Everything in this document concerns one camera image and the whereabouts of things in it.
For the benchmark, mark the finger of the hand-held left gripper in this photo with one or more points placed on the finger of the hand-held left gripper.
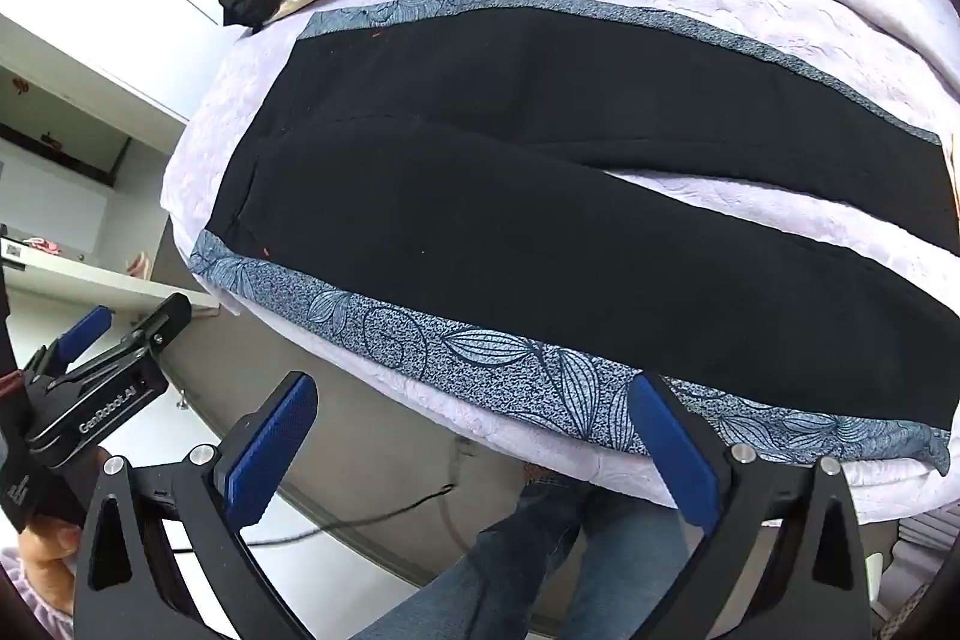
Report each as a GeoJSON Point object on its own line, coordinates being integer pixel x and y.
{"type": "Point", "coordinates": [86, 329]}
{"type": "Point", "coordinates": [161, 323]}

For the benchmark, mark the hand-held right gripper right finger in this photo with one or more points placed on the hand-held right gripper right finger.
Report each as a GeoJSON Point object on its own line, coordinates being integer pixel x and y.
{"type": "Point", "coordinates": [675, 452]}

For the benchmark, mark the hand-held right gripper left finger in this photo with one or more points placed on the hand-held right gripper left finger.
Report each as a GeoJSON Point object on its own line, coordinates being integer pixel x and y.
{"type": "Point", "coordinates": [270, 452]}

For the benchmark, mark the black pants with patterned trim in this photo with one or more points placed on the black pants with patterned trim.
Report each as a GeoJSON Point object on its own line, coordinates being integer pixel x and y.
{"type": "Point", "coordinates": [525, 235]}

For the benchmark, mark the person's left forearm pink sleeve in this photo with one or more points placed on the person's left forearm pink sleeve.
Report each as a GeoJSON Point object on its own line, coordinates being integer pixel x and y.
{"type": "Point", "coordinates": [30, 602]}

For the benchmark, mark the person's left hand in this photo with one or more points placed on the person's left hand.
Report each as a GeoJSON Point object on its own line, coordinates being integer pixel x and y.
{"type": "Point", "coordinates": [49, 554]}

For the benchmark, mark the person's legs in blue jeans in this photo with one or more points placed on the person's legs in blue jeans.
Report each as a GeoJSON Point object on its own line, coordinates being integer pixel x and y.
{"type": "Point", "coordinates": [540, 565]}

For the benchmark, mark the brown patterned bag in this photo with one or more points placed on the brown patterned bag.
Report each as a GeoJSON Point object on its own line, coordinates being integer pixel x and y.
{"type": "Point", "coordinates": [921, 610]}

